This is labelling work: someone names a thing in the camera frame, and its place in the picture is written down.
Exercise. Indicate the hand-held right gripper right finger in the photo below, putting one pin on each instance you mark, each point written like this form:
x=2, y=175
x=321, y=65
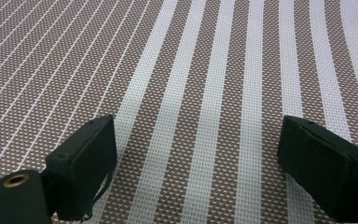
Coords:
x=326, y=174

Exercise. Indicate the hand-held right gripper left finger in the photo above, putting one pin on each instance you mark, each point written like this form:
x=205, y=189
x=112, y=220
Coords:
x=84, y=165

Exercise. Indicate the brown white striped placemat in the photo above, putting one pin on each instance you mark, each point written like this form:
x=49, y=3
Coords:
x=199, y=77

